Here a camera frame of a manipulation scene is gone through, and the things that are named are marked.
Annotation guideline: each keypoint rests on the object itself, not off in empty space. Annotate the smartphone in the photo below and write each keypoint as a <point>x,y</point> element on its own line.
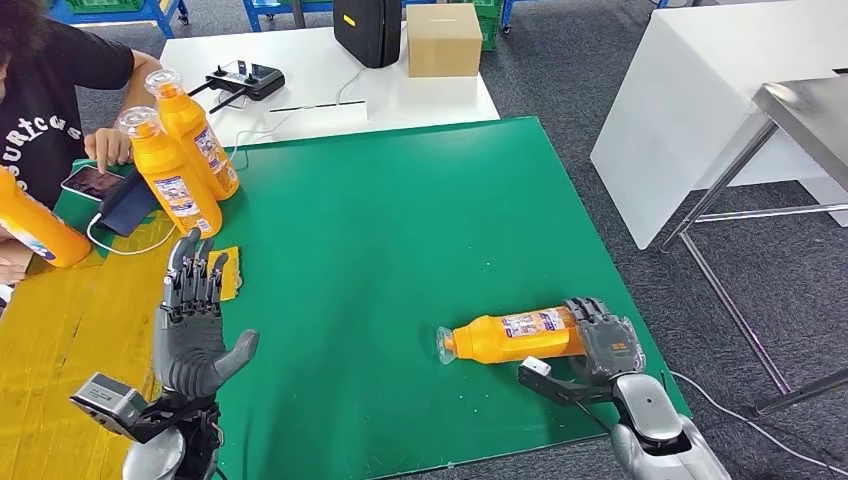
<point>93,182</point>

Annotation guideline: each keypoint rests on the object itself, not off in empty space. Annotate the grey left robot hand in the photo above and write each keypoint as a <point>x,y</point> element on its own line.
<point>189,351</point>

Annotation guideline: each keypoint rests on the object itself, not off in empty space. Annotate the black remote controller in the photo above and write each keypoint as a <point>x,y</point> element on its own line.
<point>255,81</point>

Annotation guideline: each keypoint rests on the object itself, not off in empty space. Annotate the blue tablet case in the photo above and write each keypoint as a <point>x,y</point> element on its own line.
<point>129,208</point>

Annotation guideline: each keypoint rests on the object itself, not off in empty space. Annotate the person's left forearm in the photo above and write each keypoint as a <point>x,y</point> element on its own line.
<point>146,73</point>

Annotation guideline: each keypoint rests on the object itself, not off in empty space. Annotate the person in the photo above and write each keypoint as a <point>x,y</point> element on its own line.
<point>40,106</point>

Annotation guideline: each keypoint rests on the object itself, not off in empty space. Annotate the black case with yellow tag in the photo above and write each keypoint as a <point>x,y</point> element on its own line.
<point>366,33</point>

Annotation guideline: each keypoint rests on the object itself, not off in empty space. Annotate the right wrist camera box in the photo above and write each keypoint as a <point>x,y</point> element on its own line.
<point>536,366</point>

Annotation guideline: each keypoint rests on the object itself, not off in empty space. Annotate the person's left hand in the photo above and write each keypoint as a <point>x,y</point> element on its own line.
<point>109,149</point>

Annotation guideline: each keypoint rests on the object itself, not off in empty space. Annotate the stainless steel table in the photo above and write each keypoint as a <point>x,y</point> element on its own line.
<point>808,109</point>

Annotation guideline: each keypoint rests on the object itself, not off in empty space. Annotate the blue metal cart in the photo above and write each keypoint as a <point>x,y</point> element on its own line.
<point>119,13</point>

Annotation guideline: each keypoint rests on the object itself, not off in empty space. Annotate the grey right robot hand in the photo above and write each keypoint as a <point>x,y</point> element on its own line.
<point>613,348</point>

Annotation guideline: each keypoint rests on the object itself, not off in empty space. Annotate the green table mat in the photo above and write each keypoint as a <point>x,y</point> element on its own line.
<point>397,199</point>

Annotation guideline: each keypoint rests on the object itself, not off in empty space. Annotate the person's right hand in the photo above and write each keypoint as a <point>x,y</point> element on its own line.
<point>13,262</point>

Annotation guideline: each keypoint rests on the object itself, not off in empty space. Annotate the small yellow taped cardboard piece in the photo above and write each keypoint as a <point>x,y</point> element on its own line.
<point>230,275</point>

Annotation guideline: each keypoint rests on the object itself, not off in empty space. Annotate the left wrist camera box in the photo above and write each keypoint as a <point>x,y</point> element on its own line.
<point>106,401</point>

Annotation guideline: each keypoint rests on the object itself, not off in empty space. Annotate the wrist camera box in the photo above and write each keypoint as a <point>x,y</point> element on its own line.
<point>536,366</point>
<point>106,401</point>

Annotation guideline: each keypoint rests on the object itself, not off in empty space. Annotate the orange bottle with clear cap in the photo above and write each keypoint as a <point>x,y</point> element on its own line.
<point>503,341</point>
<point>185,119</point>
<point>40,232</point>
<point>166,172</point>

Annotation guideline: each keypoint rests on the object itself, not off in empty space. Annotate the brown cardboard box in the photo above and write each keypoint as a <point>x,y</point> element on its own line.
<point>444,43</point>

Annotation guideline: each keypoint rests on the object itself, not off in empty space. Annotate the white panel table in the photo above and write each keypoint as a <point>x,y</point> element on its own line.
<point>689,99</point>

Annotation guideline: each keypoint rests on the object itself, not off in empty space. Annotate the green plastic crate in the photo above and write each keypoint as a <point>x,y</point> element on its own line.
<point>491,26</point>

